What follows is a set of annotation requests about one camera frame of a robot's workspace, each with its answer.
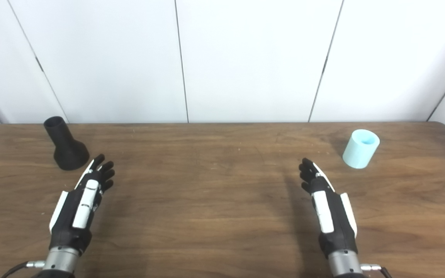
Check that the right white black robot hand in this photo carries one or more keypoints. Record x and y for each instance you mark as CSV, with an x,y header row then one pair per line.
x,y
338,224

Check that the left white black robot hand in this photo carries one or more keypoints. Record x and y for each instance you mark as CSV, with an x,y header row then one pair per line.
x,y
72,216

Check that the black funnel-shaped nozzle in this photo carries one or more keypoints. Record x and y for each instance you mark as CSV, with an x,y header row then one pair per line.
x,y
68,152

